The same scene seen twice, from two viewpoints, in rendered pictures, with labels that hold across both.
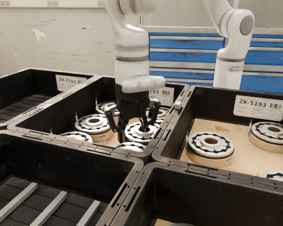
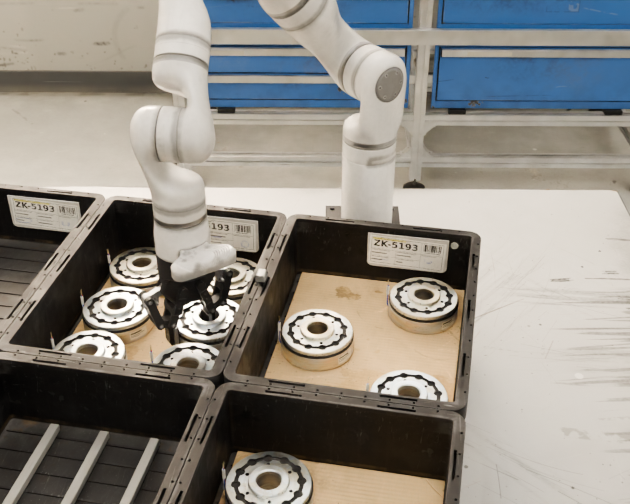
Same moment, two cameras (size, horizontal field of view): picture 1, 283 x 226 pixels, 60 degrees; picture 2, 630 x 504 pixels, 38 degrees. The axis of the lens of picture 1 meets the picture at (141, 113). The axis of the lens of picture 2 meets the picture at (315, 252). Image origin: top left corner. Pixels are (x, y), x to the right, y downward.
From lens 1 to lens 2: 0.76 m
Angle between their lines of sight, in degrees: 12
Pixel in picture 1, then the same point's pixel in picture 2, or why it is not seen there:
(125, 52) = (170, 217)
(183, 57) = not seen: hidden behind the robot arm
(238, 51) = (379, 131)
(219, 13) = (338, 58)
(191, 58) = not seen: hidden behind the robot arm
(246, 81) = (482, 75)
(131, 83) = (185, 268)
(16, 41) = not seen: outside the picture
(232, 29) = (361, 95)
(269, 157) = (409, 344)
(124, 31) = (168, 189)
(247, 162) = (373, 355)
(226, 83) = (364, 187)
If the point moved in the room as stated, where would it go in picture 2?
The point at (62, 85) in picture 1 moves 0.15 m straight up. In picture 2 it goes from (23, 215) to (6, 134)
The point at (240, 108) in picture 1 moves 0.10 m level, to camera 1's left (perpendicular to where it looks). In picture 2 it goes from (377, 254) to (314, 260)
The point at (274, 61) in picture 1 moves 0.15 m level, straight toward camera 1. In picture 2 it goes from (551, 16) to (545, 31)
